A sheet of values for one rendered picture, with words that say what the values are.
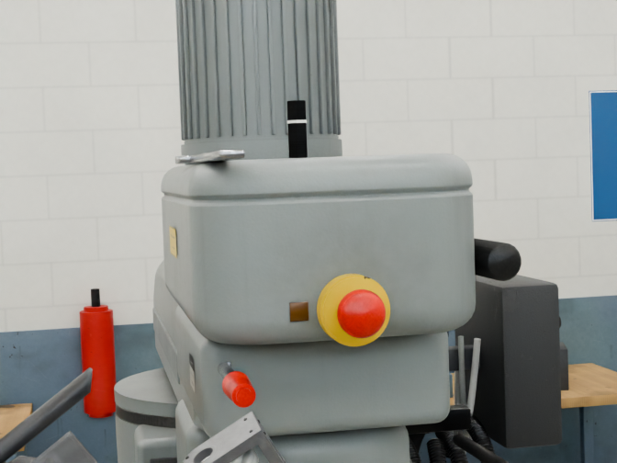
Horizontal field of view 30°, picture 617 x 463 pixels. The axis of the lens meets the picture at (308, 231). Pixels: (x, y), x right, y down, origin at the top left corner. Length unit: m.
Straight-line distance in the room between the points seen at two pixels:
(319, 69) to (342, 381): 0.44
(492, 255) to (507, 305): 0.43
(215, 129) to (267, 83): 0.08
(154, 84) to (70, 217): 0.72
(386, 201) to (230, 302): 0.16
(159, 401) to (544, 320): 0.55
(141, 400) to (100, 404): 3.64
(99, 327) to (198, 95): 3.93
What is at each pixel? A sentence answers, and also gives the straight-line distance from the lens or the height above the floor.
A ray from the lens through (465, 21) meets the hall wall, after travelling 5.72.
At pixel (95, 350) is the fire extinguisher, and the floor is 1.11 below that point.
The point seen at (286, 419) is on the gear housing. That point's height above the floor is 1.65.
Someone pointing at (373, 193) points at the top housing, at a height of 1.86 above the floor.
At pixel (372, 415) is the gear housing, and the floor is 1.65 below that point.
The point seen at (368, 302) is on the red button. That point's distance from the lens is 0.94.
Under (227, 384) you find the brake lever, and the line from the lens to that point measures 0.96.
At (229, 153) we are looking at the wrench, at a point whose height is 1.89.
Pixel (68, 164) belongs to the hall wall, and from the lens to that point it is 5.37.
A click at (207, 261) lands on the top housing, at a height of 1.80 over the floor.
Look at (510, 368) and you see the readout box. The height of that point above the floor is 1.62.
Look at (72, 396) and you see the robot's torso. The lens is 0.75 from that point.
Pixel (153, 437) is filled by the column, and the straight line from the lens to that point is 1.60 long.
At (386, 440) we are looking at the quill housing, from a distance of 1.16.
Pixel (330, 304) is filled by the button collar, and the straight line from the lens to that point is 0.96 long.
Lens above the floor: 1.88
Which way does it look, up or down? 3 degrees down
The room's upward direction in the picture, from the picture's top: 2 degrees counter-clockwise
